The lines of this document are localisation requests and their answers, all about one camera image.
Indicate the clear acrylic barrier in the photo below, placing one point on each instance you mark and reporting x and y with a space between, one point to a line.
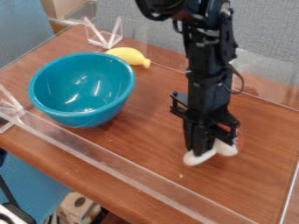
268 63
172 194

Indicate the yellow toy banana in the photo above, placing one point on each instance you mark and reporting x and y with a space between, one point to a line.
130 56

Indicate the rear clear acrylic barrier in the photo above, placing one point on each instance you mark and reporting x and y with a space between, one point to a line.
268 63

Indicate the beige block with hole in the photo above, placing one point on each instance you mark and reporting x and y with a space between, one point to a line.
77 209

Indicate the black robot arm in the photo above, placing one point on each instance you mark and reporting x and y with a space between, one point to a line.
204 23

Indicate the front clear acrylic barrier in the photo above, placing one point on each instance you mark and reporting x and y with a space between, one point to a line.
172 194

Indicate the white red toy mushroom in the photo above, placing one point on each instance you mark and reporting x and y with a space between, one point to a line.
221 148

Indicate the clear acrylic triangular bracket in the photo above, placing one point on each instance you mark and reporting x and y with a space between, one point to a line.
102 38

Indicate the blue plastic bowl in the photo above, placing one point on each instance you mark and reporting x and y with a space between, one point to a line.
81 88

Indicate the left clear acrylic bracket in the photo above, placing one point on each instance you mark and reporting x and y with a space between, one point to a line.
10 110

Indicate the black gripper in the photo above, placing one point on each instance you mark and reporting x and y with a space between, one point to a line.
216 124

